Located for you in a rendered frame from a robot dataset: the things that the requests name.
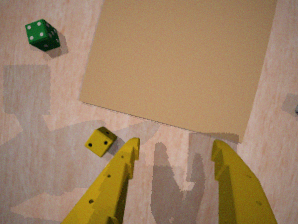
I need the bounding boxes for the yellow die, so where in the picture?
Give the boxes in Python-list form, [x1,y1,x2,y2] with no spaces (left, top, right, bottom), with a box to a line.
[85,126,117,157]

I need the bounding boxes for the tan square mat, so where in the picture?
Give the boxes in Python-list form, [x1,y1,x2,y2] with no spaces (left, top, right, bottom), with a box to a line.
[79,0,277,143]

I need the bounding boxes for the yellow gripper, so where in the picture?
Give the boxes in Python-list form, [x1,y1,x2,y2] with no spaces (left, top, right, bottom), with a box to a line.
[61,137,278,224]

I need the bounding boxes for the green die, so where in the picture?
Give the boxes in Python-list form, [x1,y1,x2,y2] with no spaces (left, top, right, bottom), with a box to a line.
[25,19,60,52]

